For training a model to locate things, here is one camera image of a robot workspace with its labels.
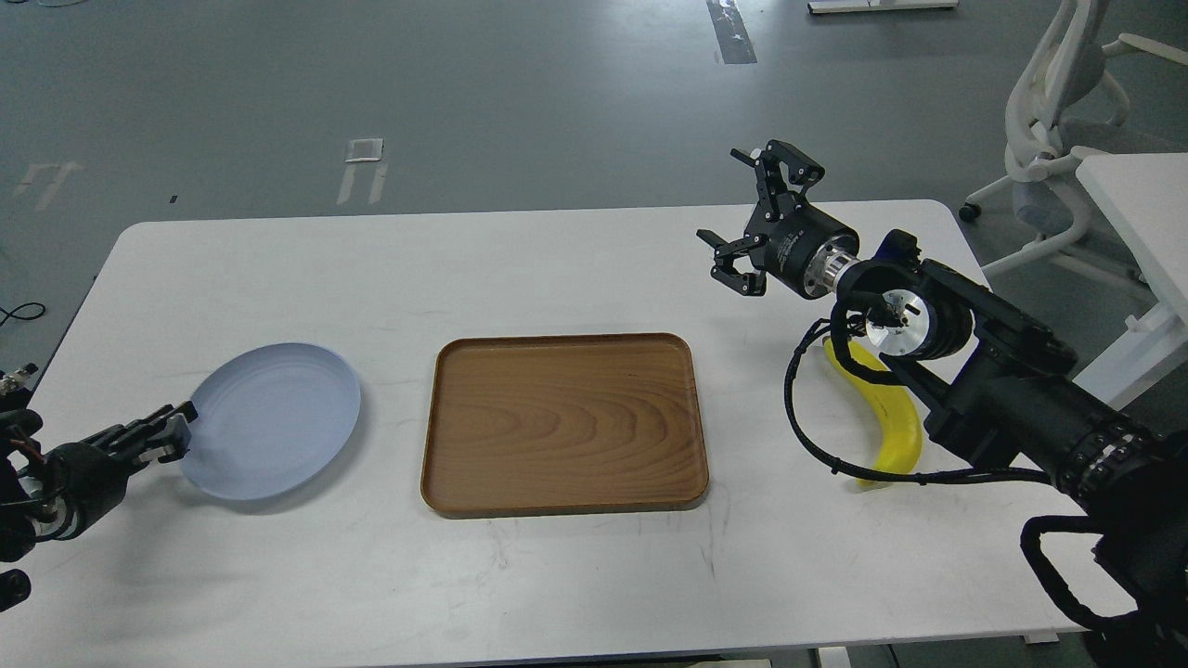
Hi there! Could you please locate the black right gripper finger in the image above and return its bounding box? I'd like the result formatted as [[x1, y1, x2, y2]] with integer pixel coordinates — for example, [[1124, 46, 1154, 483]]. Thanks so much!
[[729, 140, 826, 223], [697, 229, 767, 297]]

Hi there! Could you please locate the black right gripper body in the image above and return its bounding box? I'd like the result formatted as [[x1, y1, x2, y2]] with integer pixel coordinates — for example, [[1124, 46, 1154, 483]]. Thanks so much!
[[750, 204, 859, 300]]

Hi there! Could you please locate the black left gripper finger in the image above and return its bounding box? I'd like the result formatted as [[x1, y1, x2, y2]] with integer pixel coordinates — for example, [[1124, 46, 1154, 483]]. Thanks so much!
[[122, 401, 197, 465]]

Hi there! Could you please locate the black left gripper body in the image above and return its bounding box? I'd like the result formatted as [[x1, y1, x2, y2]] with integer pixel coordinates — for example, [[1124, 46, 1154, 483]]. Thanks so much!
[[44, 422, 149, 508]]

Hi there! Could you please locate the light blue plate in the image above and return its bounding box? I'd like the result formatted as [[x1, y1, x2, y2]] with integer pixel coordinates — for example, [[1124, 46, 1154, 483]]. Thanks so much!
[[181, 342, 362, 502]]

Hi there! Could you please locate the yellow banana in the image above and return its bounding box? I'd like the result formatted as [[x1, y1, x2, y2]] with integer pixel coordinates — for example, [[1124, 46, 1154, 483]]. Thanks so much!
[[823, 339, 923, 475]]

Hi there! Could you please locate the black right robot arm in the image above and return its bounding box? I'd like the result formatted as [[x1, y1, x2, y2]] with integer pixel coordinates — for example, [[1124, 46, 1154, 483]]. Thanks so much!
[[697, 139, 1187, 667]]

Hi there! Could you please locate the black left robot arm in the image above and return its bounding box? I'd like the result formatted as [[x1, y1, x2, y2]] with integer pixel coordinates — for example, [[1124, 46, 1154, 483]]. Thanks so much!
[[1, 363, 200, 565]]

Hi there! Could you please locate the brown wooden tray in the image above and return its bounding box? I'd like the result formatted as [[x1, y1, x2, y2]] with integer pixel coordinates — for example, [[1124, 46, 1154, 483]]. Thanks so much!
[[421, 330, 710, 519]]

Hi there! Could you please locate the white office chair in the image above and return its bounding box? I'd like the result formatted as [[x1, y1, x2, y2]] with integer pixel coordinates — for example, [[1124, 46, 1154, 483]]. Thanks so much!
[[959, 1, 1187, 281]]

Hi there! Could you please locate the white side table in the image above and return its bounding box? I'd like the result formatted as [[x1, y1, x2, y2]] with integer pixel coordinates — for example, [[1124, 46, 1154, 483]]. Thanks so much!
[[1072, 153, 1188, 409]]

